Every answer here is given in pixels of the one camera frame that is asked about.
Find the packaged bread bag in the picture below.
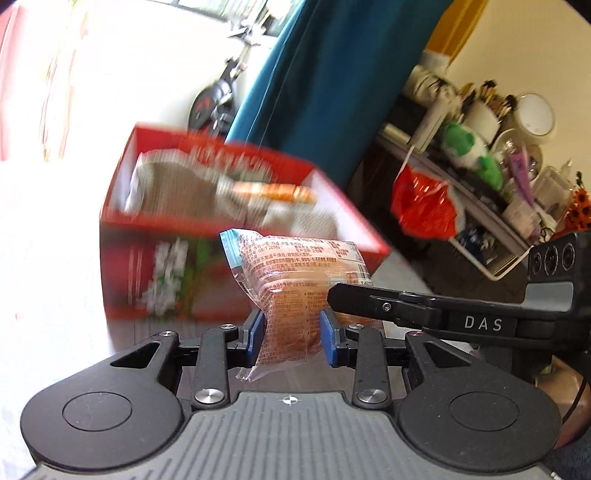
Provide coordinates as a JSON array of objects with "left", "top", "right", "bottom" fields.
[{"left": 219, "top": 229, "right": 373, "bottom": 383}]

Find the grey knitted cloth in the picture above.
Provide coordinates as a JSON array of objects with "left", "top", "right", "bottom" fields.
[{"left": 124, "top": 149, "right": 249, "bottom": 223}]

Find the person's right hand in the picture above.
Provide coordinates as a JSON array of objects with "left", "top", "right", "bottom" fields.
[{"left": 535, "top": 356, "right": 590, "bottom": 449}]

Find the white sock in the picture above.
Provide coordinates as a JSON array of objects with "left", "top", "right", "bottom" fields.
[{"left": 245, "top": 200, "right": 338, "bottom": 239}]

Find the red plastic bag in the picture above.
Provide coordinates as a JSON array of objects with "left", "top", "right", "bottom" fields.
[{"left": 391, "top": 164, "right": 466, "bottom": 241}]

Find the red strawberry cardboard box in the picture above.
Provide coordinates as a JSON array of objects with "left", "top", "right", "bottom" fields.
[{"left": 100, "top": 126, "right": 390, "bottom": 322}]

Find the orange floral cloth doll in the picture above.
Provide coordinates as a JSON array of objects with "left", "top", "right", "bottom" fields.
[{"left": 231, "top": 182, "right": 317, "bottom": 204}]

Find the purple tissue pack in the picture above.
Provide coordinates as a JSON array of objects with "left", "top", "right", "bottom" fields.
[{"left": 508, "top": 146, "right": 535, "bottom": 206}]

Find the green white plush toy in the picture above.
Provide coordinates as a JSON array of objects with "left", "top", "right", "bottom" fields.
[{"left": 440, "top": 122, "right": 504, "bottom": 192}]

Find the round vanity mirror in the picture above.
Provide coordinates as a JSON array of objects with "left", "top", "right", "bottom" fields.
[{"left": 513, "top": 92, "right": 557, "bottom": 145}]

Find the white brush holder cup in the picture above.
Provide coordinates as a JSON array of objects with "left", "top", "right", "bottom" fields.
[{"left": 464, "top": 100, "right": 500, "bottom": 145}]

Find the white spray bottle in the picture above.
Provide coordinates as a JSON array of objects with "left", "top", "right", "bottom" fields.
[{"left": 409, "top": 87, "right": 457, "bottom": 153}]

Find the blue curtain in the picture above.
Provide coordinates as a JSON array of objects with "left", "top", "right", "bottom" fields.
[{"left": 226, "top": 0, "right": 451, "bottom": 188}]

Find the white labelled jar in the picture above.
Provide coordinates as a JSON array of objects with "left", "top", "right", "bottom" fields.
[{"left": 419, "top": 49, "right": 451, "bottom": 77}]

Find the yellow curtain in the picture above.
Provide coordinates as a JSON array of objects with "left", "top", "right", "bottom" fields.
[{"left": 426, "top": 0, "right": 488, "bottom": 62}]

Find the white wire rack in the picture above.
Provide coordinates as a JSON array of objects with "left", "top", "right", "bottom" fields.
[{"left": 377, "top": 123, "right": 531, "bottom": 282}]

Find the beige drawstring bag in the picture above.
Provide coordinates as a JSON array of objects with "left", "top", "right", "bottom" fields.
[{"left": 403, "top": 65, "right": 458, "bottom": 107}]

